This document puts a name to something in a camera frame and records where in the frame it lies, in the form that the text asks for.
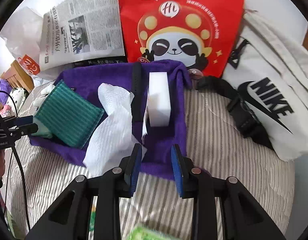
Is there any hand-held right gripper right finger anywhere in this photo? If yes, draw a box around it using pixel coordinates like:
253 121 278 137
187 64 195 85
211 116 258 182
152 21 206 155
170 144 288 240

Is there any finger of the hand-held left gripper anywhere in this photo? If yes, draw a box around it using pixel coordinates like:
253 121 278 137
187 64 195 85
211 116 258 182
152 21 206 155
6 123 39 138
0 116 35 127

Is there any white spotted plush toy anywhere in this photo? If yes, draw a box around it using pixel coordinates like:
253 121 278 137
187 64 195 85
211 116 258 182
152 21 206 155
6 87 28 113

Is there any purple plush toy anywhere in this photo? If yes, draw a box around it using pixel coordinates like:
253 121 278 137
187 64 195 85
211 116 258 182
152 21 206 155
0 78 12 93

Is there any light green cloth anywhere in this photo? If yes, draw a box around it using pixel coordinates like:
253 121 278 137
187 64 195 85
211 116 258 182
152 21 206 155
31 122 54 139

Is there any black box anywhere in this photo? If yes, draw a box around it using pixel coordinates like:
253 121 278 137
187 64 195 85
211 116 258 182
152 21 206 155
73 58 127 67

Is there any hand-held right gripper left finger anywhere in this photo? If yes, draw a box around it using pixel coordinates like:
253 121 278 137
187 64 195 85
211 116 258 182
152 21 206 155
25 143 143 240

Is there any green tissue pack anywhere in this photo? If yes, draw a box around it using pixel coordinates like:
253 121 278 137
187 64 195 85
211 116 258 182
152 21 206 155
125 223 176 240

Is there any red panda paper bag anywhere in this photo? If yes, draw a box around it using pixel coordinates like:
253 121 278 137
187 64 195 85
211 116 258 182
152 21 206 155
116 0 246 78

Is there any striped bedsheet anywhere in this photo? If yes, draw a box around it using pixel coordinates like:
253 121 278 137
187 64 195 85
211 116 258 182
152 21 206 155
0 79 298 240

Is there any white shopping bag red logo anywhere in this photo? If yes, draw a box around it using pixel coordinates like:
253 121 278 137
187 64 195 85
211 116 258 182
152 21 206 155
0 6 58 81

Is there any wooden cabinet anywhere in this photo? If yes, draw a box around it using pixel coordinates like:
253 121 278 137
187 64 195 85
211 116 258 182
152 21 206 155
5 59 35 93

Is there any purple towel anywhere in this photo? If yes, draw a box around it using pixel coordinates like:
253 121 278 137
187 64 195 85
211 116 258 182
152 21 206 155
29 59 193 181

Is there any newspaper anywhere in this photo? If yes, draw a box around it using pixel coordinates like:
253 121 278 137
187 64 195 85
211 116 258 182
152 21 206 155
39 0 126 72

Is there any teal striped cleaning cloth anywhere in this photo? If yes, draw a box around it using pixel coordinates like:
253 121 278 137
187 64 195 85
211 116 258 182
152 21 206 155
33 79 106 148

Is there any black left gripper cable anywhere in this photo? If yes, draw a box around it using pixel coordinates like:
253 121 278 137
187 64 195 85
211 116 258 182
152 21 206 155
0 90 32 233

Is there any white sponge block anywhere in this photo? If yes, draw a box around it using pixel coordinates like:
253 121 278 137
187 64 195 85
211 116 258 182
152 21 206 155
146 71 172 128

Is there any small white cloth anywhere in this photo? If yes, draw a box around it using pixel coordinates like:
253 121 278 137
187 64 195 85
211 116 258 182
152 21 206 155
40 83 56 97

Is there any grey waist bag black logo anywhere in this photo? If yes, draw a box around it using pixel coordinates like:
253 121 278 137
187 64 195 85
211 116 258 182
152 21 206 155
193 9 308 161

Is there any black watch strap with holes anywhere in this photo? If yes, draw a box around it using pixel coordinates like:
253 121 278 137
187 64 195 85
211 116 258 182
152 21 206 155
131 62 143 131

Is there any white paper towel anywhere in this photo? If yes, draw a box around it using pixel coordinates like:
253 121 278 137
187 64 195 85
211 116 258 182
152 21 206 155
82 82 148 178

